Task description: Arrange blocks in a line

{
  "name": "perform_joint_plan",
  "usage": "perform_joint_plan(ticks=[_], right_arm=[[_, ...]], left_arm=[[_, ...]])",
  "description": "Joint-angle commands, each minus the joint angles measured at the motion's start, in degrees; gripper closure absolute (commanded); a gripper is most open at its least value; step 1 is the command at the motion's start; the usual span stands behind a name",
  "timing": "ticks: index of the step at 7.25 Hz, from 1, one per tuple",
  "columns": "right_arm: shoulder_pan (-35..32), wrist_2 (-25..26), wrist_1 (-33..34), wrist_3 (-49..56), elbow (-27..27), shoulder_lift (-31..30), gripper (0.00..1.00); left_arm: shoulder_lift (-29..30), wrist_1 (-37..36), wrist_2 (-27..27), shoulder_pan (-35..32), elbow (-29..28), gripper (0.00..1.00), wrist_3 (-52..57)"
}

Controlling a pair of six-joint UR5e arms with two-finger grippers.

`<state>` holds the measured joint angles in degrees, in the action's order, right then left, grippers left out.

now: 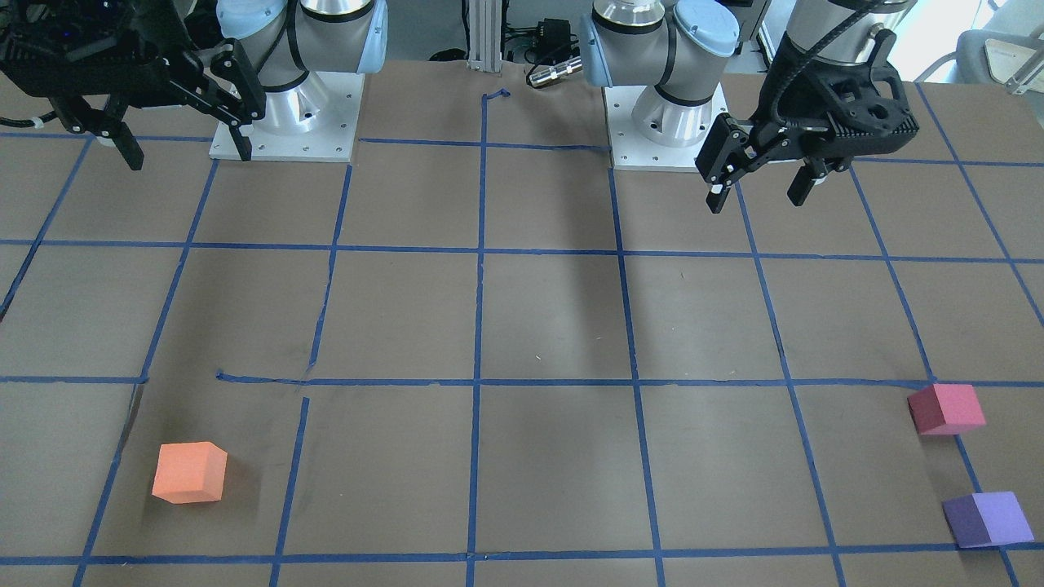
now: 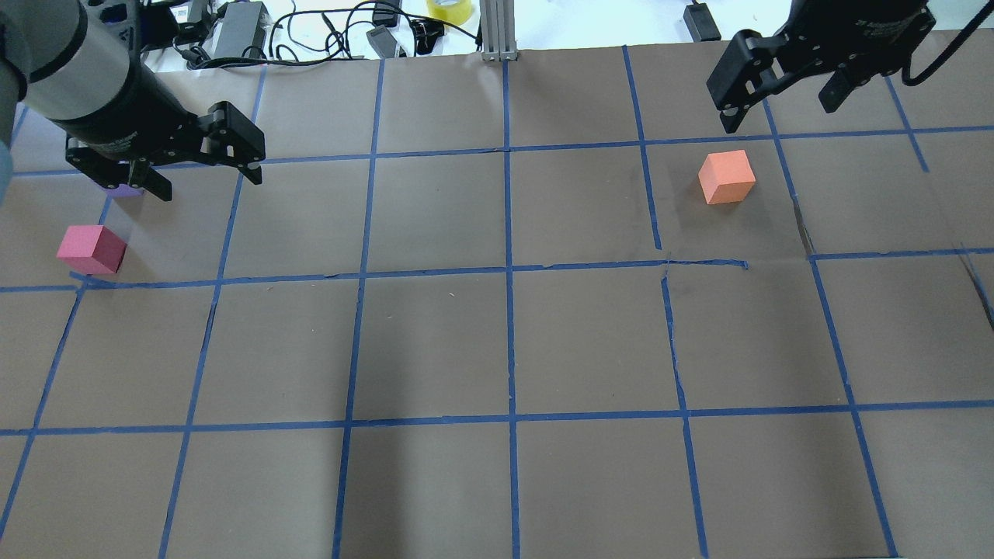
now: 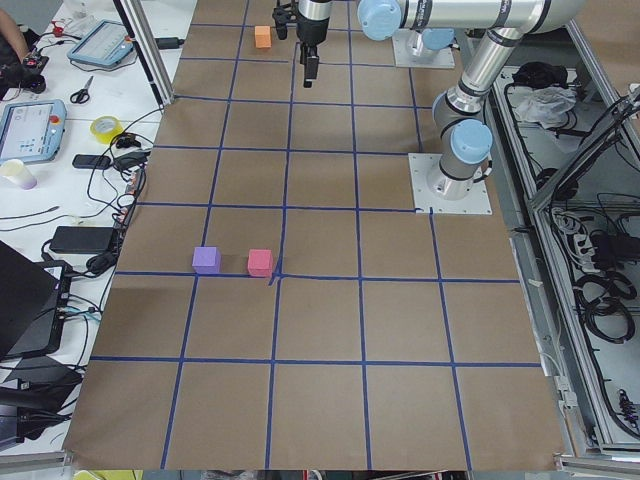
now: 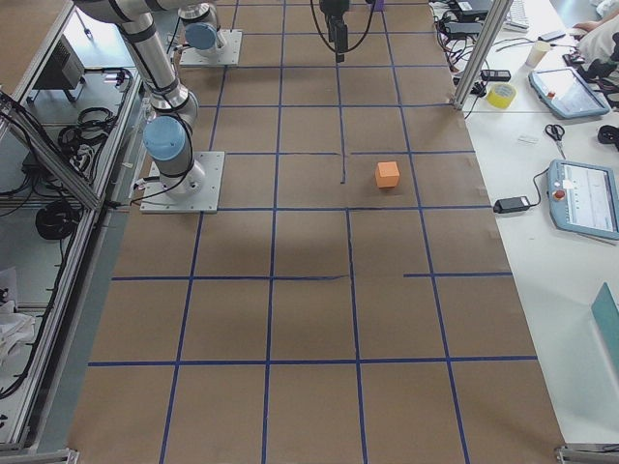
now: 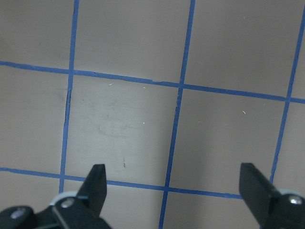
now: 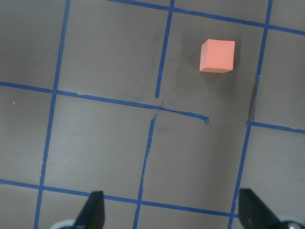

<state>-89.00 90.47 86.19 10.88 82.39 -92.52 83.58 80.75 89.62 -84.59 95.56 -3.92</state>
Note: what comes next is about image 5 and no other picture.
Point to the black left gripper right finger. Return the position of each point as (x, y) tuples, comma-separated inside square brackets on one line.
[(271, 207)]

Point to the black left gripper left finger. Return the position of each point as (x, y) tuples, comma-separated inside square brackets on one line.
[(82, 211)]

